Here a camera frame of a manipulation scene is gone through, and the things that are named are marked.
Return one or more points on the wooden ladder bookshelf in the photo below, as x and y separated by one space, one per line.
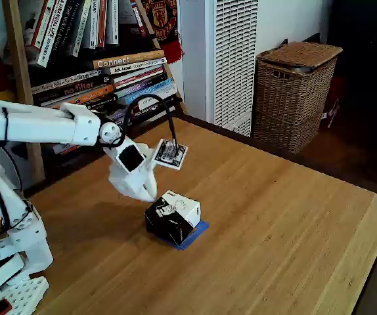
20 65

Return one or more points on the black book small text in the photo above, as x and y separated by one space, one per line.
104 100

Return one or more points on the white Modern Romance book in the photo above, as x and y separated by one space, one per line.
136 66

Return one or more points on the white black red book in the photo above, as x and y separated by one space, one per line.
149 105

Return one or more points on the tan Connect book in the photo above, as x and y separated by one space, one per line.
119 61

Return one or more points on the white louvred wall heater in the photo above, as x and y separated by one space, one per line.
234 65

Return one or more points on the white cursive title book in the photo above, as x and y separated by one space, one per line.
67 80

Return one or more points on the thin white book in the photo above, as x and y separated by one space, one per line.
93 26

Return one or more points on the red fabric bag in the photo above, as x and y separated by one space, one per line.
334 105

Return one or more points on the orange upright book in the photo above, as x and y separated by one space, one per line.
102 23

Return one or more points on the black no filter book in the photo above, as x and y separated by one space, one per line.
77 88

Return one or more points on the dark moral animal book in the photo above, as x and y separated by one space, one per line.
64 26

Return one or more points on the white cover leaning book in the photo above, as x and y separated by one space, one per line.
32 23

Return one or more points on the red black football scarf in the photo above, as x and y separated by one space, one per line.
162 19

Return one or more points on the blue tape square target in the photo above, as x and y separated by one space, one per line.
203 227

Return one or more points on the dark purple book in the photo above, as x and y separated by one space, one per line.
142 85

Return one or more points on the brown wicker basket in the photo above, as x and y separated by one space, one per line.
290 98

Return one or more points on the light blue book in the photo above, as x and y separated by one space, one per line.
157 86

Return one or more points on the white red striped book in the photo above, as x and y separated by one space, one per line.
136 76

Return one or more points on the camera circuit board white mount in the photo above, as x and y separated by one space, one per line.
172 154

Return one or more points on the white red financial life book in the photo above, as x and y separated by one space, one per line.
49 33

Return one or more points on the orange book dark text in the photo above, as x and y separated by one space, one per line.
93 95

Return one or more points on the red white leaning book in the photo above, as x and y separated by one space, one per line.
139 16

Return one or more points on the grey white leaning book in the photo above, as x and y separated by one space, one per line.
80 29

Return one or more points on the white book dark text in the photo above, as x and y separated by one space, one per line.
170 92

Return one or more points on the white perforated base plate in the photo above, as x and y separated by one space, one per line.
24 292

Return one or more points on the white upright book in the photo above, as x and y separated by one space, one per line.
112 23

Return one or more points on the lavender spine book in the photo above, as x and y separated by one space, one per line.
116 115

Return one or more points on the black and white servo box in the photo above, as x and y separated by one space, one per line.
182 206

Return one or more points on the black book white text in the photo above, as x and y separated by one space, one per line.
152 112

